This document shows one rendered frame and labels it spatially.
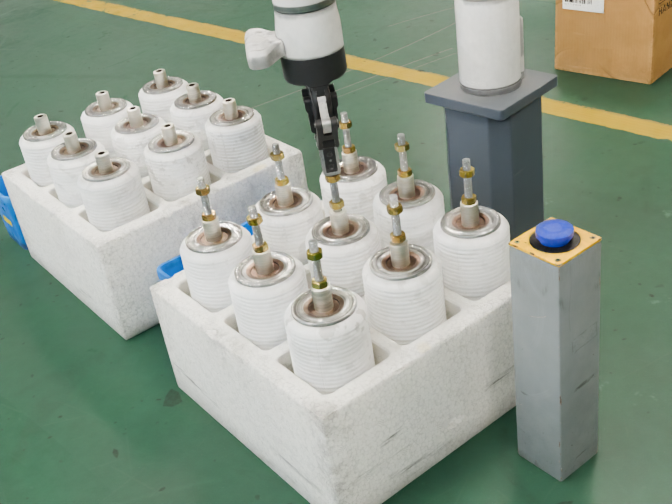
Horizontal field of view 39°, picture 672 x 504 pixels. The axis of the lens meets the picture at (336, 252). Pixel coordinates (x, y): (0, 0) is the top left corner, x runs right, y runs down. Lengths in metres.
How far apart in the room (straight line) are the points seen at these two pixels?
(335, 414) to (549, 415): 0.26
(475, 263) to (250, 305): 0.28
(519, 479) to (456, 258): 0.28
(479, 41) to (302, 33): 0.39
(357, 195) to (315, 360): 0.34
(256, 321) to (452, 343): 0.24
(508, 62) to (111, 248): 0.65
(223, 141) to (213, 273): 0.40
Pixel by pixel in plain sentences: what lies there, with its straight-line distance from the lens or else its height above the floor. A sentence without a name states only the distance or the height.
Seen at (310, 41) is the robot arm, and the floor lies 0.52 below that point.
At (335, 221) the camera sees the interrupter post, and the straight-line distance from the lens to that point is 1.19.
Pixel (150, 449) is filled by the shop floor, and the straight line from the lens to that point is 1.33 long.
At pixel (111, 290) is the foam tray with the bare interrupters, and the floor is 0.10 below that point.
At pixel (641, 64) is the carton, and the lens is 2.18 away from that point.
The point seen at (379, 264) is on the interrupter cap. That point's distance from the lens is 1.12.
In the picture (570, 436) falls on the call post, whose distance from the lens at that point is 1.16.
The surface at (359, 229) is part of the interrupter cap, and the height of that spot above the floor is 0.25.
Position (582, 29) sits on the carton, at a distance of 2.22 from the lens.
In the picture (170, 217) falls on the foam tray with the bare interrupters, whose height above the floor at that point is 0.17.
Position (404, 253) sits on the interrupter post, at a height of 0.27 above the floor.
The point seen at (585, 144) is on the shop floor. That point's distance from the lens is 1.93.
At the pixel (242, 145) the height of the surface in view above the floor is 0.22.
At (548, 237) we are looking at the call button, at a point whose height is 0.33.
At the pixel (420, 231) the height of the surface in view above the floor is 0.22.
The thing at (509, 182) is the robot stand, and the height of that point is 0.17.
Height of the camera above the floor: 0.86
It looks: 32 degrees down
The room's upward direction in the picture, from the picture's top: 9 degrees counter-clockwise
